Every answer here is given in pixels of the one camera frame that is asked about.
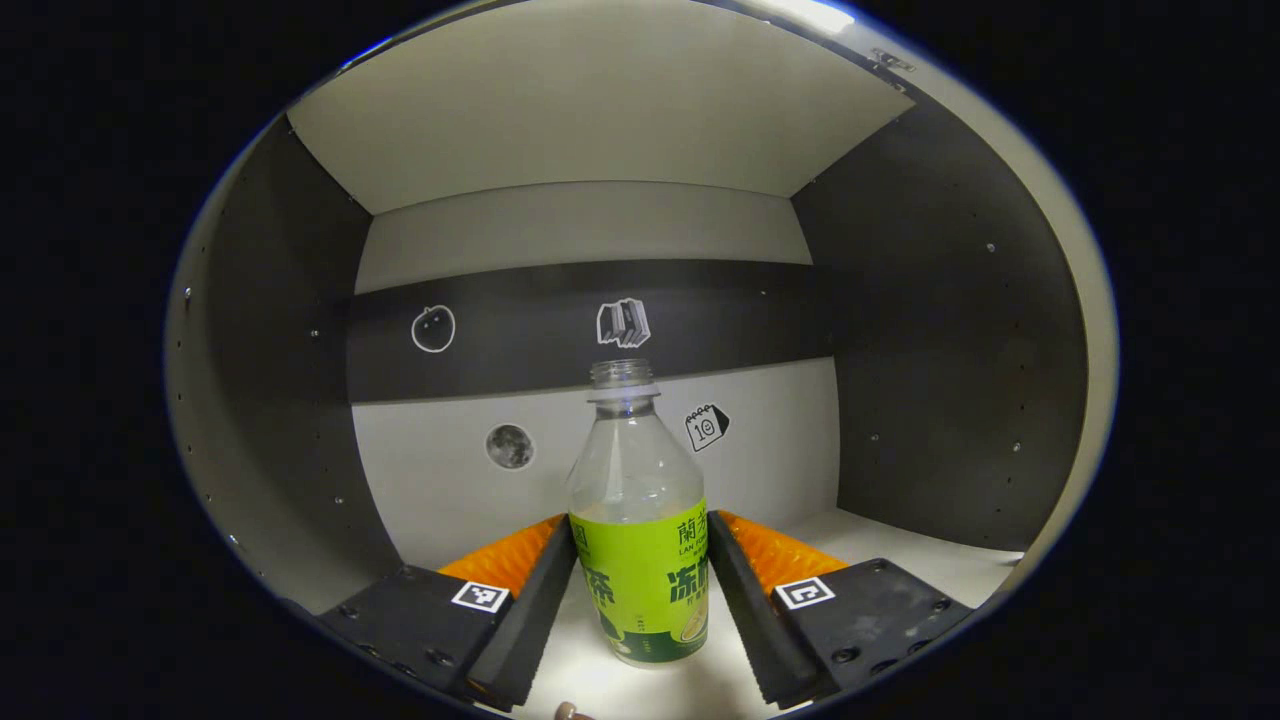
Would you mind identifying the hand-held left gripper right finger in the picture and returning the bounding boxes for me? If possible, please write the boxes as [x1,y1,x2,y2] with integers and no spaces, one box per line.
[705,510,976,709]

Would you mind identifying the white cabinet shelf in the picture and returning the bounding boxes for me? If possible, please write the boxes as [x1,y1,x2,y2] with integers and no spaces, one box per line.
[288,0,916,216]

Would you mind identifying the grey white cabinet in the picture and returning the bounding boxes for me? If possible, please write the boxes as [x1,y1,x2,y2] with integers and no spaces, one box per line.
[165,0,1119,720]

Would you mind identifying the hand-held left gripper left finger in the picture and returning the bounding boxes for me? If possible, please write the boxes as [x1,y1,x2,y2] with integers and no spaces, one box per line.
[318,513,579,713]

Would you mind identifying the green label plastic bottle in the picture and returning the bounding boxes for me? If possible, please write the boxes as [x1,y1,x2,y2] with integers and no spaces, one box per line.
[565,358,713,669]

